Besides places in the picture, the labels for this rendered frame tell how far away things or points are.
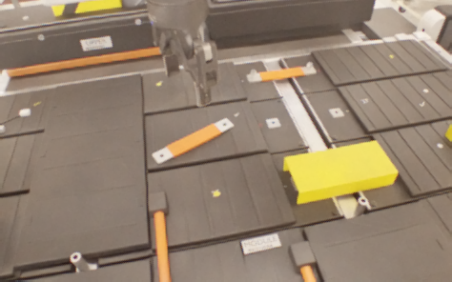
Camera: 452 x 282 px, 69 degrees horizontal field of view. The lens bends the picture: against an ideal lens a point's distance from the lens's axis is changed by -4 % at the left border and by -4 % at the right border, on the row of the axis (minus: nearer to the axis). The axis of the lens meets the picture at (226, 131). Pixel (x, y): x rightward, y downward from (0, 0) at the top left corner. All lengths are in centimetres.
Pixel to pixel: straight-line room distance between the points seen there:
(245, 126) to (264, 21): 33
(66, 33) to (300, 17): 55
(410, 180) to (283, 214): 21
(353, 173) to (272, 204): 13
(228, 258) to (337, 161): 23
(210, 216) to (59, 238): 21
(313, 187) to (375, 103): 27
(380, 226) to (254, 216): 17
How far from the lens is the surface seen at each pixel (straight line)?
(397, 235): 53
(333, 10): 93
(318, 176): 54
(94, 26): 83
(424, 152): 66
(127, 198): 54
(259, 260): 47
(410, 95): 77
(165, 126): 64
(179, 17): 43
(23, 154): 69
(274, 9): 86
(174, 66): 55
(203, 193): 53
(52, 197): 58
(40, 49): 88
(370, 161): 58
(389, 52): 90
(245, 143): 60
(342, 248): 49
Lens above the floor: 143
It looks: 44 degrees down
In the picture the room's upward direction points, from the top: 2 degrees counter-clockwise
